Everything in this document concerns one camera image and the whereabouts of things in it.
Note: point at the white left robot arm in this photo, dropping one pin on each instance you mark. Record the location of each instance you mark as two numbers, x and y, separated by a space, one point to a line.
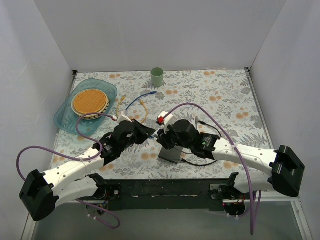
42 192

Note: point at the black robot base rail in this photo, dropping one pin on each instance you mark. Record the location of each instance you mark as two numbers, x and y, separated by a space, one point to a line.
172 194

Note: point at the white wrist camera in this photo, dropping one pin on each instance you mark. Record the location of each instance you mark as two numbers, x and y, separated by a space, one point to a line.
166 118
123 117

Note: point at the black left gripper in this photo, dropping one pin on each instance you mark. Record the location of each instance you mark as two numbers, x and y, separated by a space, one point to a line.
139 130

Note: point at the black network switch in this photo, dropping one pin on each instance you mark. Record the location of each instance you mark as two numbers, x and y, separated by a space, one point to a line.
171 155

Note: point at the orange woven plate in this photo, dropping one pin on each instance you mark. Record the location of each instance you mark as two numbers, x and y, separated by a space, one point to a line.
90 101

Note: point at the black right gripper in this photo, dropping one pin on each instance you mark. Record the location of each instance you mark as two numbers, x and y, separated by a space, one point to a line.
165 137

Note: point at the green plastic cup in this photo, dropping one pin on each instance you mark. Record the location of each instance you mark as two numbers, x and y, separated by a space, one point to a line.
157 77

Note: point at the floral table mat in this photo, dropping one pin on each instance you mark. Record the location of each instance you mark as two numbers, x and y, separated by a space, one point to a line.
216 97

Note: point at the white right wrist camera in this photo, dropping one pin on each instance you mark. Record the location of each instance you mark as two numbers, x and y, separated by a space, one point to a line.
166 118

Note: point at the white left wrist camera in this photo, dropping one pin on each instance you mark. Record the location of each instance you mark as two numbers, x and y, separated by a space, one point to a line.
123 117

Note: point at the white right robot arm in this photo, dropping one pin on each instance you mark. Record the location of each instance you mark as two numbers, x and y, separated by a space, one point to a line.
275 169

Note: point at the teal plastic tray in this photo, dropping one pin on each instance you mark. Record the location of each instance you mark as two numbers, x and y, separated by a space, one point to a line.
66 119

